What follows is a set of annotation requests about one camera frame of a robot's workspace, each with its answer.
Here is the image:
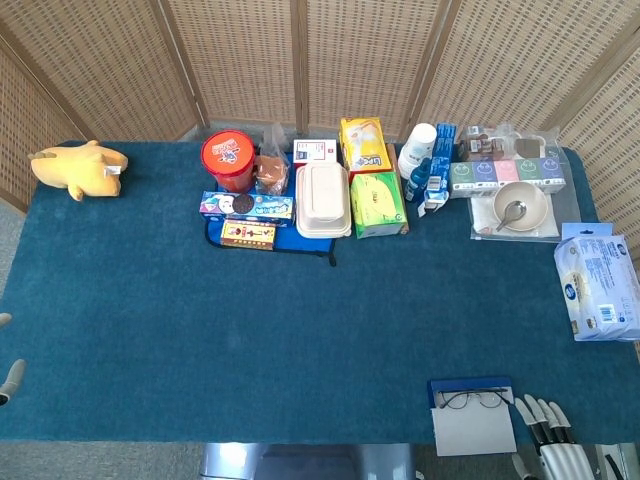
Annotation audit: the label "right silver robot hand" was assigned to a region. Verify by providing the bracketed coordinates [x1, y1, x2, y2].
[510, 393, 594, 480]

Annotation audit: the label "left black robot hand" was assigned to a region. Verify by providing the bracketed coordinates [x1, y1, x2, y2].
[0, 312, 27, 407]

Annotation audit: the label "blue folding glasses case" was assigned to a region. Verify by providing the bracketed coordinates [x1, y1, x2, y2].
[428, 375, 519, 457]

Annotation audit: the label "wire-frame eyeglasses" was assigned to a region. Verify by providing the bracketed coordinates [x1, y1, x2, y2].
[438, 390, 514, 410]

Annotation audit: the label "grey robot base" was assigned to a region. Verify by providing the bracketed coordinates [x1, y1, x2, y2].
[199, 442, 416, 480]

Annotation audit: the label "blue table carpet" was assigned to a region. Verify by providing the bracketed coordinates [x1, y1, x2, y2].
[0, 139, 640, 446]

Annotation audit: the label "large white wipes pack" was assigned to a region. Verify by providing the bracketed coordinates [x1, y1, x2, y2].
[553, 222, 640, 344]

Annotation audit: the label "yellow plush toy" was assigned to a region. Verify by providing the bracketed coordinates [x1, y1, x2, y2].
[28, 139, 130, 202]

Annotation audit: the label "metal spoon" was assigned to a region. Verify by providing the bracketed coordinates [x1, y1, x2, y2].
[495, 199, 528, 232]

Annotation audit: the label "clear zip bag white cloth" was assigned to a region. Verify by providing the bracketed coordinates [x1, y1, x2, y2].
[469, 192, 583, 245]

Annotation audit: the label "beige bowl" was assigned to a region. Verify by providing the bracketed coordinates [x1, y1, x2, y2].
[492, 180, 550, 233]

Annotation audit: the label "small yellow red box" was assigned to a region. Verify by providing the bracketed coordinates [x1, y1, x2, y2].
[219, 218, 278, 251]

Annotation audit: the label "blue cookie box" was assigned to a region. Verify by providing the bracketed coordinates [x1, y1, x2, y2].
[199, 189, 295, 227]

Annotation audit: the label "red snack tub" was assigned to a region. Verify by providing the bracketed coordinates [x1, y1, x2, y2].
[200, 129, 258, 194]

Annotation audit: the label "clear package brown pad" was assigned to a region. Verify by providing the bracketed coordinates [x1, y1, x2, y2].
[504, 127, 564, 164]

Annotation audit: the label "blue spray bottle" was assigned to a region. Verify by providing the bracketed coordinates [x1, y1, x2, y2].
[403, 157, 432, 204]

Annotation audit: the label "clear bag of pastries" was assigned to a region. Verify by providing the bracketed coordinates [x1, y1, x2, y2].
[253, 124, 292, 197]

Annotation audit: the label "rattan folding screen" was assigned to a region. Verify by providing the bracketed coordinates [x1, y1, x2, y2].
[0, 0, 640, 361]

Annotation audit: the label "green tissue pack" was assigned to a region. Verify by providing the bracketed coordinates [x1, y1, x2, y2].
[349, 171, 409, 240]

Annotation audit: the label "clear bag brown sweets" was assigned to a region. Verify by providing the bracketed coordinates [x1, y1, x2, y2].
[457, 124, 507, 164]

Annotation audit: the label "blue white carton box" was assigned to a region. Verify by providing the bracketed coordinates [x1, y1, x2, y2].
[417, 123, 459, 220]

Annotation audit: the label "stack of white paper cups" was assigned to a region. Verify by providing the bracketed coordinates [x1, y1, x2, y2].
[397, 122, 438, 181]

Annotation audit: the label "beige clamshell food container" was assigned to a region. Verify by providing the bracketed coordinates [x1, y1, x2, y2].
[294, 160, 353, 240]

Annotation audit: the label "small white red box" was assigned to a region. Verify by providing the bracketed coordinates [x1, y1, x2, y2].
[292, 138, 338, 169]

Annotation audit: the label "yellow snack box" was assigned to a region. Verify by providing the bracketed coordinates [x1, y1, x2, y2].
[339, 117, 394, 176]

